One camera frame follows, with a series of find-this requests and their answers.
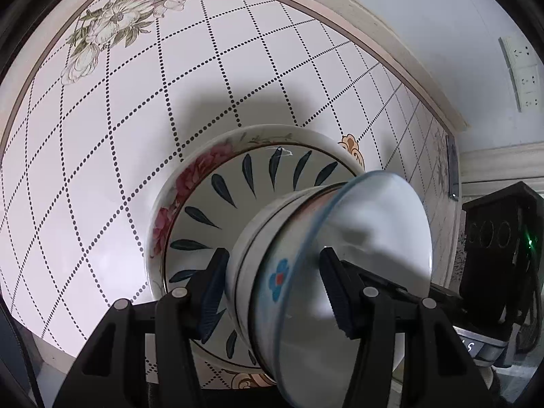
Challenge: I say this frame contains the white bowl dark rim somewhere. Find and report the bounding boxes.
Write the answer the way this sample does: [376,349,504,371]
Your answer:
[225,182,345,356]

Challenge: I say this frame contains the right white wall socket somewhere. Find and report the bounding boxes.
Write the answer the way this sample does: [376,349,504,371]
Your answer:
[516,91,543,113]

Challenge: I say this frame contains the left white wall socket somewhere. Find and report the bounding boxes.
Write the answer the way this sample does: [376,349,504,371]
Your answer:
[500,36,535,69]

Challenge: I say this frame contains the middle white wall socket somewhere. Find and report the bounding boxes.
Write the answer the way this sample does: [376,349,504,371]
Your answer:
[512,65,539,98]

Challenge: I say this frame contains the white wall socket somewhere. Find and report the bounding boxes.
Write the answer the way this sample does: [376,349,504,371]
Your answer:
[512,65,539,98]
[500,36,535,69]
[516,91,543,113]

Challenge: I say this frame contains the patterned table mat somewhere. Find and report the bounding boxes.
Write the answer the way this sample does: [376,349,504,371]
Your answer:
[1,0,458,356]

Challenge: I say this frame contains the white plate pink flower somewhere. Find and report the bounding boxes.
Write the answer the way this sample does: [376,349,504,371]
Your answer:
[144,123,405,388]

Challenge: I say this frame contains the white plate blue leaf pattern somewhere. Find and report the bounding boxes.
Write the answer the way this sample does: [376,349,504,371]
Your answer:
[160,146,362,370]

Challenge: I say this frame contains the white bowl blue dots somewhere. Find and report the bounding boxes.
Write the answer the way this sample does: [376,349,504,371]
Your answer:
[248,170,432,407]

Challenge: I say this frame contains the blue smartphone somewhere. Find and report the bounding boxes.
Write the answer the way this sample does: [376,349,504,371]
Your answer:
[446,135,460,202]

